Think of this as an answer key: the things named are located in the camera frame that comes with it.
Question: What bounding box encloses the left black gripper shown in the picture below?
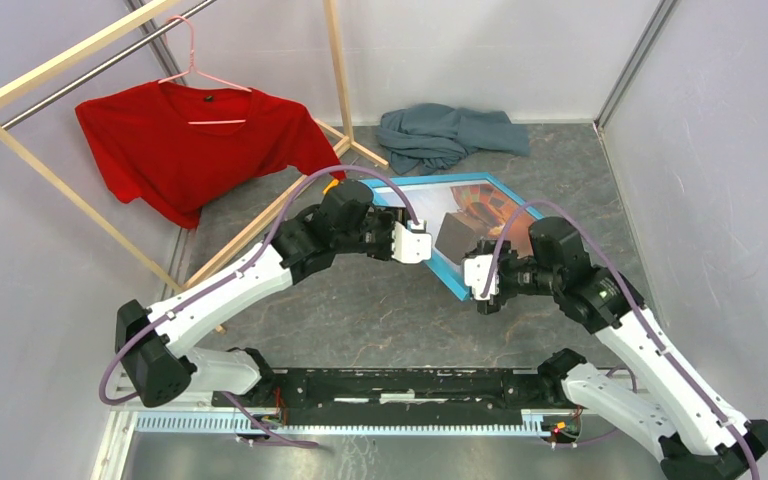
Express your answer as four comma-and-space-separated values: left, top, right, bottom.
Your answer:
335, 208, 414, 264

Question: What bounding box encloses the blue picture frame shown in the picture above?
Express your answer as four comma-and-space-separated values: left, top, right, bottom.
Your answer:
362, 173, 542, 300

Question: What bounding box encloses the yellow handled screwdriver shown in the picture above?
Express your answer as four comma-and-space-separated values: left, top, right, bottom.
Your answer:
322, 179, 340, 195

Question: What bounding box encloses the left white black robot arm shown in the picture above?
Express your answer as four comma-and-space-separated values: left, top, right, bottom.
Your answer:
99, 180, 432, 408

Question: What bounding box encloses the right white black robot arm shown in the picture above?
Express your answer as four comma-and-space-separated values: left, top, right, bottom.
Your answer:
462, 216, 768, 479

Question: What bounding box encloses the grey-blue crumpled cloth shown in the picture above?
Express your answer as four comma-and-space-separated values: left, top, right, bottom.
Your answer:
375, 103, 531, 175

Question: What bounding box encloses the red t-shirt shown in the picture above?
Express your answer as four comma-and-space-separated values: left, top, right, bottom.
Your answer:
75, 81, 339, 229

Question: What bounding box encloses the pink clothes hanger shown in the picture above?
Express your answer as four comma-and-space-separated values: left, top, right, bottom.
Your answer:
157, 15, 251, 125

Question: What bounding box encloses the aluminium corner profile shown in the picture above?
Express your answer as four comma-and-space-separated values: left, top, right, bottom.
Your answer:
593, 0, 679, 132

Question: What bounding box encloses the wooden clothes rack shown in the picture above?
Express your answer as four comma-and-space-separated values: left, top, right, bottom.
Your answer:
0, 0, 391, 336

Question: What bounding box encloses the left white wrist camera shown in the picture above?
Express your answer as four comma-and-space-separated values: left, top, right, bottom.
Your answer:
391, 220, 433, 264

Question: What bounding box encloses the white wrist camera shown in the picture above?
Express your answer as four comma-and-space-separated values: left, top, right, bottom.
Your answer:
391, 220, 433, 264
462, 254, 499, 301

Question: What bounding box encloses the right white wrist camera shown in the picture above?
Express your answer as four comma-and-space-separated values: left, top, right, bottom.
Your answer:
462, 254, 499, 301

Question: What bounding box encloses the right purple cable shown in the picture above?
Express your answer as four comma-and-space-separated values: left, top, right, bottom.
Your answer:
479, 199, 763, 480

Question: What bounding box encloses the purple cable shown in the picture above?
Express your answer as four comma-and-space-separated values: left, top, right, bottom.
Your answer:
97, 164, 425, 407
479, 199, 763, 480

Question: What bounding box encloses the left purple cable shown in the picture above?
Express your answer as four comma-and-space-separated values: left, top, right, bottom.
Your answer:
97, 164, 425, 407

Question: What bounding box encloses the grey slotted cable duct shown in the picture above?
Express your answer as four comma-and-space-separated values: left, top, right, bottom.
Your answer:
134, 411, 556, 439

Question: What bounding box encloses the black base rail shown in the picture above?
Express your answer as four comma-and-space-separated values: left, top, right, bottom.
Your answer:
236, 368, 574, 426

